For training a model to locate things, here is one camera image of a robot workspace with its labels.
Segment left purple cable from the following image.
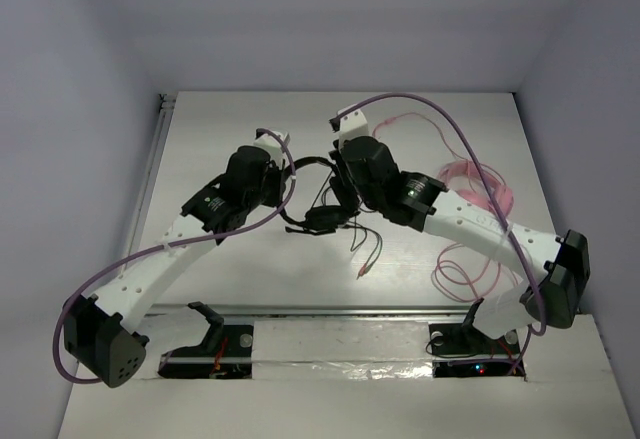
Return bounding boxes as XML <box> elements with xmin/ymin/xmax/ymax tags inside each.
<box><xmin>53</xmin><ymin>128</ymin><xmax>299</xmax><ymax>385</ymax></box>

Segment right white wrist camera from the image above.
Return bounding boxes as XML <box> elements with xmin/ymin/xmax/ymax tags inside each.
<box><xmin>329</xmin><ymin>108</ymin><xmax>370</xmax><ymax>150</ymax></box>

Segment aluminium rail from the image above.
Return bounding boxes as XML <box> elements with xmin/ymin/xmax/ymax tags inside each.
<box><xmin>121</xmin><ymin>93</ymin><xmax>177</xmax><ymax>257</ymax></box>
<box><xmin>144</xmin><ymin>303</ymin><xmax>526</xmax><ymax>319</ymax></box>

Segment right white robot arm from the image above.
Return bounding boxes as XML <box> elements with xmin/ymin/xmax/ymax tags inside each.
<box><xmin>332</xmin><ymin>136</ymin><xmax>590</xmax><ymax>352</ymax></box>

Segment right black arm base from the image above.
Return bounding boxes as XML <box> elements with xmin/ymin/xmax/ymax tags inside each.
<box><xmin>425</xmin><ymin>299</ymin><xmax>526</xmax><ymax>379</ymax></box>

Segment left side aluminium rail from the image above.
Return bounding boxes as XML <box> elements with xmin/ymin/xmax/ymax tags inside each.
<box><xmin>121</xmin><ymin>93</ymin><xmax>177</xmax><ymax>257</ymax></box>

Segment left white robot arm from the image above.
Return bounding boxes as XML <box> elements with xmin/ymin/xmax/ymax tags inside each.
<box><xmin>53</xmin><ymin>130</ymin><xmax>295</xmax><ymax>388</ymax></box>

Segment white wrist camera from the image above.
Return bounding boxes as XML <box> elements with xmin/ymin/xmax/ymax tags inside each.
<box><xmin>329</xmin><ymin>108</ymin><xmax>370</xmax><ymax>150</ymax></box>
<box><xmin>253</xmin><ymin>130</ymin><xmax>290</xmax><ymax>164</ymax></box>

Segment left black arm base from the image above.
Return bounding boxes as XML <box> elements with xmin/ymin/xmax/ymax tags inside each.
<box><xmin>158</xmin><ymin>302</ymin><xmax>254</xmax><ymax>379</ymax></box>

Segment pink headphones with cable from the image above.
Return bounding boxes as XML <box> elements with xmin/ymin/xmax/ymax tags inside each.
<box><xmin>372</xmin><ymin>112</ymin><xmax>519</xmax><ymax>304</ymax></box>

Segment black headphones with cable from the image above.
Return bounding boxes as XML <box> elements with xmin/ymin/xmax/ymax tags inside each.
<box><xmin>280</xmin><ymin>156</ymin><xmax>383</xmax><ymax>279</ymax></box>

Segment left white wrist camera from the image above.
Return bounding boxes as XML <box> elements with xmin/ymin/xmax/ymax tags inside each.
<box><xmin>253</xmin><ymin>130</ymin><xmax>290</xmax><ymax>164</ymax></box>

